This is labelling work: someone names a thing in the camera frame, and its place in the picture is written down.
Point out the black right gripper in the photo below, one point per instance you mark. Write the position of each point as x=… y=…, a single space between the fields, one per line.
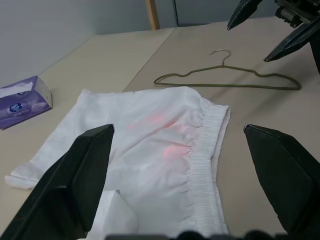
x=302 y=11

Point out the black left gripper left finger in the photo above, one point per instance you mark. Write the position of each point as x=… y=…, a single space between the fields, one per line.
x=62 y=185

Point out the hangers on wooden rack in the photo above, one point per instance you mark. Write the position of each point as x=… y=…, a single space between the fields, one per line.
x=152 y=15

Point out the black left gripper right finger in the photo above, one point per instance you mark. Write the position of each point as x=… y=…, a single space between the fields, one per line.
x=287 y=180

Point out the olive green clothes hanger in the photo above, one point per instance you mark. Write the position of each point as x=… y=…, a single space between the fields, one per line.
x=225 y=86

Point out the white cloth garment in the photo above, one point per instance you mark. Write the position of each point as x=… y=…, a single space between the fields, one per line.
x=150 y=125

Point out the purple tissue box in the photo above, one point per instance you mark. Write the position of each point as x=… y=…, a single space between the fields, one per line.
x=22 y=107

